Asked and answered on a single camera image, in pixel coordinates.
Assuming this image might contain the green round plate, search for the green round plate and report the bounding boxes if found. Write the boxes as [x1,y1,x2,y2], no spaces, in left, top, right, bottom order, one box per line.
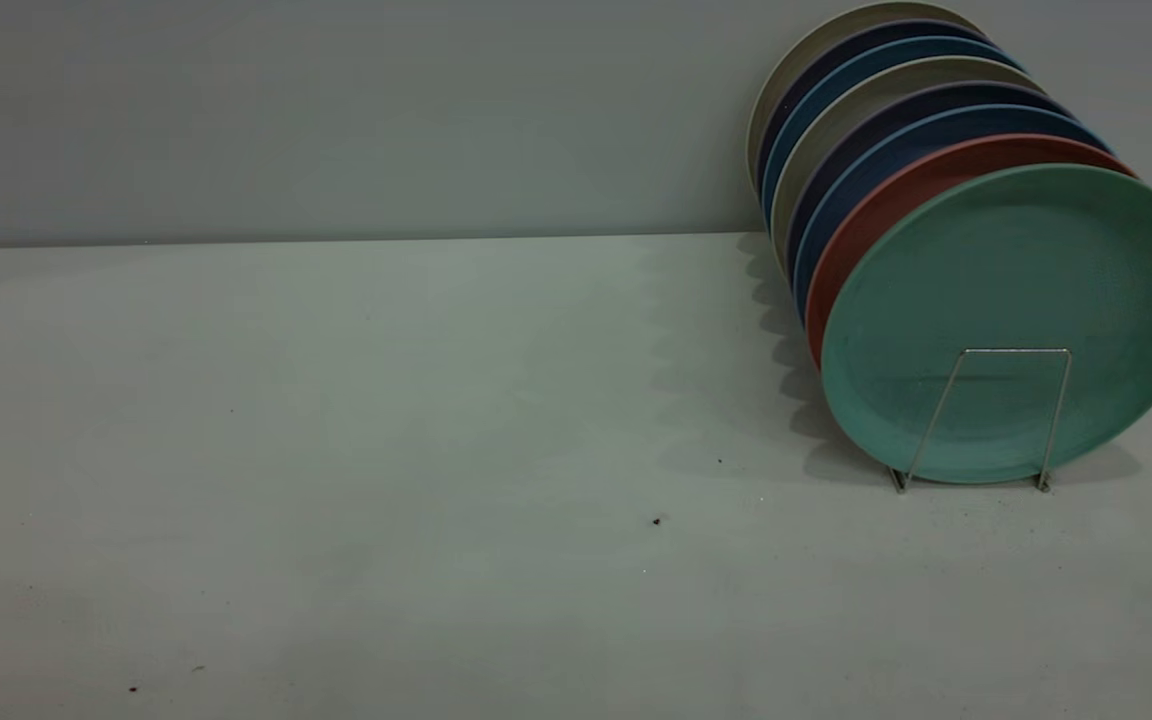
[820,163,1152,486]

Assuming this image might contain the pink round plate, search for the pink round plate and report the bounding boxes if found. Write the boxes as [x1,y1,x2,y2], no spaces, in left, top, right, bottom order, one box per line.
[804,134,1137,371]

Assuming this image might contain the beige round plate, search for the beige round plate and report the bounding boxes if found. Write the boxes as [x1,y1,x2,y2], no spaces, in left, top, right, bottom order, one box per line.
[769,56,1047,271]
[746,0,982,186]

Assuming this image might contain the teal blue round plate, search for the teal blue round plate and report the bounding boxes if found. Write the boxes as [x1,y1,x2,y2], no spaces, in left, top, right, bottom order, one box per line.
[760,36,1022,226]

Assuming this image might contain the dark purple round plate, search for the dark purple round plate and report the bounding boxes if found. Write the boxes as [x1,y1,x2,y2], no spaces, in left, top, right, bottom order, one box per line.
[753,19,992,191]
[784,81,1077,276]

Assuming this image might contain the metal wire plate rack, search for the metal wire plate rack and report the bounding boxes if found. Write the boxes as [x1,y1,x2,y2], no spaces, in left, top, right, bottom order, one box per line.
[888,347,1074,494]

